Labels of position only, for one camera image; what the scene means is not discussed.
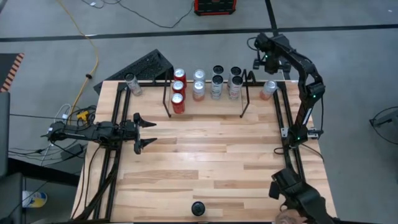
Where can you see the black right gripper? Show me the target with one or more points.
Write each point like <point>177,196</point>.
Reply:
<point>272,63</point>

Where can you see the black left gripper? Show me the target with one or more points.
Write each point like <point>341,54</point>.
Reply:
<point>136,133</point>

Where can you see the red soda can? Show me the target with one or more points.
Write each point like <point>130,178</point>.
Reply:
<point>177,102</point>
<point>179,74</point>

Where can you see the red Coke Zero can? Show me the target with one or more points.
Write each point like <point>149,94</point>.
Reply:
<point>178,86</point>

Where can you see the pale pink can silver lid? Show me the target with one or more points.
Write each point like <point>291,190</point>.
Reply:
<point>198,90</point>
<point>199,74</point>

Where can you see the white can blue band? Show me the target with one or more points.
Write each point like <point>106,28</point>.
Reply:
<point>198,208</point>

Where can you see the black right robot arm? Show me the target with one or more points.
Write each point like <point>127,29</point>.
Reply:
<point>306,71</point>

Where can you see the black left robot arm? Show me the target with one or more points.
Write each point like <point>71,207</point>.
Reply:
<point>81,132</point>

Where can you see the pink white spindrift can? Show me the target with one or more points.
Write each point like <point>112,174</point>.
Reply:
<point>268,88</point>

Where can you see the white peach vibe can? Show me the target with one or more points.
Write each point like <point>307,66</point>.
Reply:
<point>134,87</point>

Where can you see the black power adapter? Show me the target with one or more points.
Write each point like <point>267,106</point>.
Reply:
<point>73,151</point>

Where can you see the red black box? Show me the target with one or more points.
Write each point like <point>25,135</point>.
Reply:
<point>214,6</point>

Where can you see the grey floor stand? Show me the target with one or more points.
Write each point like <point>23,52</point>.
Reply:
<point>385,119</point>

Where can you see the black handheld device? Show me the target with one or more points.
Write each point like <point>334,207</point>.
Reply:
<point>298,193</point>

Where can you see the grey cabinet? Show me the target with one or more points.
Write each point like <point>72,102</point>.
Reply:
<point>3,133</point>

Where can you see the black orange striped mat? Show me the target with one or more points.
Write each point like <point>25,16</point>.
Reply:
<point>9,68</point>

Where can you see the person's hand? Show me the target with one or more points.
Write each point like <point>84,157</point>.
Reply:
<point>287,217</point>

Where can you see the black left table frame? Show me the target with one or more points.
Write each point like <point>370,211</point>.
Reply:
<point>119,93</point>

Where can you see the black table frame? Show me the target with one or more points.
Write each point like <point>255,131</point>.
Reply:
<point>289,161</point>
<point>119,93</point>

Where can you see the silver arm base bracket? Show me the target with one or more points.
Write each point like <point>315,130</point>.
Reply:
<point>312,133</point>

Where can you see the black front frame rail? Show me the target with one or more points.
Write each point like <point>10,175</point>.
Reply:
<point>155,222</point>

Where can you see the black right table frame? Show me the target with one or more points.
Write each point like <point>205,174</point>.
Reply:
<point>289,161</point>

